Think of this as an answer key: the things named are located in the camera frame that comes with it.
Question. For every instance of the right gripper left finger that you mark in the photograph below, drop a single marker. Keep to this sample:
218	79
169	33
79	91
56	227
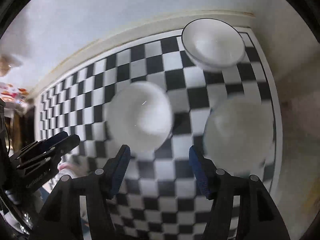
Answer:
60	216

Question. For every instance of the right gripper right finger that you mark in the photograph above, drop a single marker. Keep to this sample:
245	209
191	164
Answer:
259	217

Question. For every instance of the white bowl with blue pattern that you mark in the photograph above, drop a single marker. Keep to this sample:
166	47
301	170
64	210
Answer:
238	135

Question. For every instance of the white bowl with black rim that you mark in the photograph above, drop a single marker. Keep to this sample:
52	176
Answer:
212	45

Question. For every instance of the black white checkered cloth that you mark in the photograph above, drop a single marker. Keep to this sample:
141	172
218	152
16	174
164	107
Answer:
158	198

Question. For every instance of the colourful wall stickers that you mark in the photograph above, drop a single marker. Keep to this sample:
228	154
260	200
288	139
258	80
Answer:
9	93

